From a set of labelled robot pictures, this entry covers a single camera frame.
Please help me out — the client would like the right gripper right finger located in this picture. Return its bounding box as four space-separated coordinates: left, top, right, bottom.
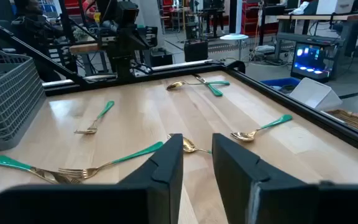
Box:
211 133 358 224

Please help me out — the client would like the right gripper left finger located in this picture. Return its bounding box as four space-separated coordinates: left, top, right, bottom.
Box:
0 133 185 224

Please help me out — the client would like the gold fork green handle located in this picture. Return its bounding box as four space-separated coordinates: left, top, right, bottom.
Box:
57 141 165 181
74 100 116 135

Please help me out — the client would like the gold spoon green handle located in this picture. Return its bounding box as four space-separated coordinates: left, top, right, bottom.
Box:
165 80 231 91
230 114 293 143
167 133 213 155

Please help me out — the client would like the gold knife green handle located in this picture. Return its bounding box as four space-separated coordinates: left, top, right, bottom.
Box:
0 154 83 185
192 73 224 98

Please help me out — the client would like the black box case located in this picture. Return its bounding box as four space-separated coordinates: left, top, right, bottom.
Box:
183 39 209 63
149 49 174 68

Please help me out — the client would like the wooden workbench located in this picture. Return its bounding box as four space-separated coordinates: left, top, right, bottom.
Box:
69 42 117 56

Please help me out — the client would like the white round stool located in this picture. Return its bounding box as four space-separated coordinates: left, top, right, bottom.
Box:
219 33 250 62

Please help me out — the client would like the wicker basket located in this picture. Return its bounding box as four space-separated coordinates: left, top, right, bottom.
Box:
326 108 358 131

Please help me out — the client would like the red bin storage rack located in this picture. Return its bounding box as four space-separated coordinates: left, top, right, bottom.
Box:
242 0 279 35

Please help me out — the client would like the white translucent storage bin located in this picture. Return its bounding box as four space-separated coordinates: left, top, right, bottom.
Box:
288 77 344 112

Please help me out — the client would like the white power strip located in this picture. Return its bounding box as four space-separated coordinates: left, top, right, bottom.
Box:
254 44 276 54

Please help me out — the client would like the blue plastic bin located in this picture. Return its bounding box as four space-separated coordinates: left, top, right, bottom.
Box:
260 77 301 95

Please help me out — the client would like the grey mesh cutlery caddy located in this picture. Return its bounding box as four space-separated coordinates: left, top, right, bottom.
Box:
0 49 47 156

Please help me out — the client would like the computer with blue lights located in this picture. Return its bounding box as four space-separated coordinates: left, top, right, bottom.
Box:
290 41 338 84

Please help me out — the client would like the wooden top desk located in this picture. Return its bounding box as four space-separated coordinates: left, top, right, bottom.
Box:
273 11 358 75

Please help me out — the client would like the black aluminium table frame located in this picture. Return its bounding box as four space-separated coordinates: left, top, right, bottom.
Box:
40 59 358 160

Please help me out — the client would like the black camera gantry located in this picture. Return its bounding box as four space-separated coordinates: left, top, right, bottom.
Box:
0 4 86 86

